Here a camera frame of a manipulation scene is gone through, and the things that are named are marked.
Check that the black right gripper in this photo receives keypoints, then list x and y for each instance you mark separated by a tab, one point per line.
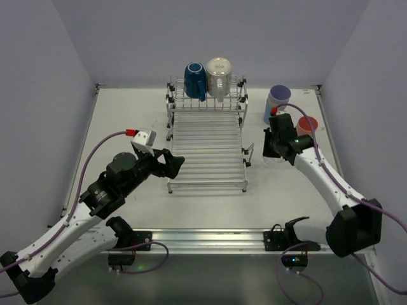
268	145

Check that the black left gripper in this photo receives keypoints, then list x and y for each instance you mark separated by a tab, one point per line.
159	163

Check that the light blue plastic cup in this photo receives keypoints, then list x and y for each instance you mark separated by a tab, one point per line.
268	112

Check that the salmon pink plastic cup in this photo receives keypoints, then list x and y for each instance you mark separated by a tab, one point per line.
304	125

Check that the beige plastic cup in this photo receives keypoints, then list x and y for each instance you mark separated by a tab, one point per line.
272	102

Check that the lavender plastic cup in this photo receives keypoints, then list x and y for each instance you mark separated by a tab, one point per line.
280	92

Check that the dark blue ceramic mug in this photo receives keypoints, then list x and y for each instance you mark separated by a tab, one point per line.
195	81

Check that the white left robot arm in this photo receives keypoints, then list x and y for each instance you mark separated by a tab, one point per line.
89	227

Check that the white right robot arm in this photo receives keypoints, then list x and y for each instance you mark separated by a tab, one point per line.
356	222

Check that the silver metal dish rack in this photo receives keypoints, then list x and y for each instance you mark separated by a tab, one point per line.
208	135

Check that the white floral ceramic mug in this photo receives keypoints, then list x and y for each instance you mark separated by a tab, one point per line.
218	73

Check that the black left controller box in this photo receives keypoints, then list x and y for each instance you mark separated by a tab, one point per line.
120	261

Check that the black controller box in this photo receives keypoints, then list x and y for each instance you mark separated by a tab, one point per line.
295	262
120	261

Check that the black right controller box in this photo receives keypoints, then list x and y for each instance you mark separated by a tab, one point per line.
295	262

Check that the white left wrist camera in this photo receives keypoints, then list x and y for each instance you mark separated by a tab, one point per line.
142	142

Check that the aluminium front rail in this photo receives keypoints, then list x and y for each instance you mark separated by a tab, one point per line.
213	241

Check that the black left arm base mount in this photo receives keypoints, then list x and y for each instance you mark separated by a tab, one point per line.
126	236

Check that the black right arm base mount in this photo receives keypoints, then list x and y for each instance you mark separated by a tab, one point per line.
303	232

